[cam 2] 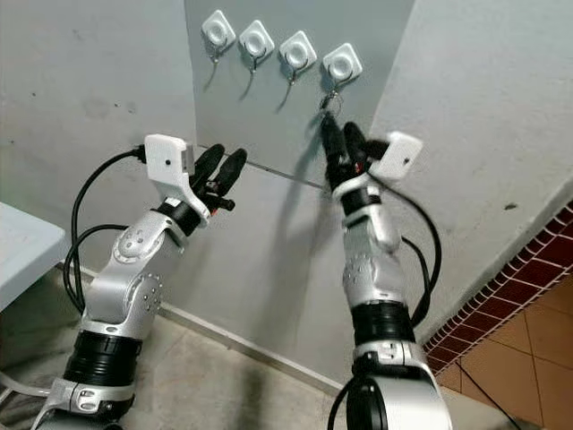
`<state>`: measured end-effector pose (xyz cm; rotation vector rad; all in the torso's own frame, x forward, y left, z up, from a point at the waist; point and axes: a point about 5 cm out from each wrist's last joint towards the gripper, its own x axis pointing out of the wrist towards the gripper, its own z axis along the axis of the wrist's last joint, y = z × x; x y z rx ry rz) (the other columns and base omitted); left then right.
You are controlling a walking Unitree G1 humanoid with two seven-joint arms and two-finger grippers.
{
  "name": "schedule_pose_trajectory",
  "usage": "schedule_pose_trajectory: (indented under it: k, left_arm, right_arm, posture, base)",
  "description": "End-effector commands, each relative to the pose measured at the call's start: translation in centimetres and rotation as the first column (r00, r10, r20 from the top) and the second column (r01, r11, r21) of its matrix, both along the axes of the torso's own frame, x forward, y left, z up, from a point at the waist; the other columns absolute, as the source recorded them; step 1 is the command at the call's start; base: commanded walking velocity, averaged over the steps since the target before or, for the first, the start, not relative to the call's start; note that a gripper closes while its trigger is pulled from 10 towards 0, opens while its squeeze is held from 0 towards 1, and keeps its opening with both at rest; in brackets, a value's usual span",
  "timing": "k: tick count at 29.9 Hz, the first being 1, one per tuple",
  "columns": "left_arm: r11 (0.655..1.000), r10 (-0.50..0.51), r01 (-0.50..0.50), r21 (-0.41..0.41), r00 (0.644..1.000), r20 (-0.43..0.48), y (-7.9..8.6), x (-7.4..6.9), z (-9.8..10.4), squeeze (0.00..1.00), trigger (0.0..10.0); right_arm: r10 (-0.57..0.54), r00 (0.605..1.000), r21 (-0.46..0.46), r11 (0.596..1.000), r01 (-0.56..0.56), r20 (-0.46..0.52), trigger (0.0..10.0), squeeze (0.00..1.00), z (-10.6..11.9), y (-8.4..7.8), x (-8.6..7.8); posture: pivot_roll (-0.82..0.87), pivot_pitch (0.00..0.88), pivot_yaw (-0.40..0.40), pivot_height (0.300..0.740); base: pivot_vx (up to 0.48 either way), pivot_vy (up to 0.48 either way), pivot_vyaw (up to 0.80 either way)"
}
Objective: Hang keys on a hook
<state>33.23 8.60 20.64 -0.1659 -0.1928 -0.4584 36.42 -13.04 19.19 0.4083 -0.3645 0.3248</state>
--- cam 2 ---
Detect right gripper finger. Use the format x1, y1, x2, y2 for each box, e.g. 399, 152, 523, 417
320, 114, 346, 176
343, 122, 368, 173

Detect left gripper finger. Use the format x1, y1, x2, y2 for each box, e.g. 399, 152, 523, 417
211, 149, 249, 195
192, 143, 225, 186

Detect silver keys with black fob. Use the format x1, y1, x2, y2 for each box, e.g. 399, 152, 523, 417
320, 88, 343, 116

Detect white plastic folding table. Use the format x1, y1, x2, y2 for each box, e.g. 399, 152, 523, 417
0, 202, 66, 400

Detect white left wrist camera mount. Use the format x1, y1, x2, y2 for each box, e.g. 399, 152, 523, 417
145, 134, 209, 216

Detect white square wall hook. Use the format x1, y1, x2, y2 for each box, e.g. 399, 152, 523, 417
278, 30, 319, 83
201, 10, 237, 62
322, 42, 364, 90
238, 20, 276, 73

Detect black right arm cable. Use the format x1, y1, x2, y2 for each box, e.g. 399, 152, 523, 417
381, 175, 442, 328

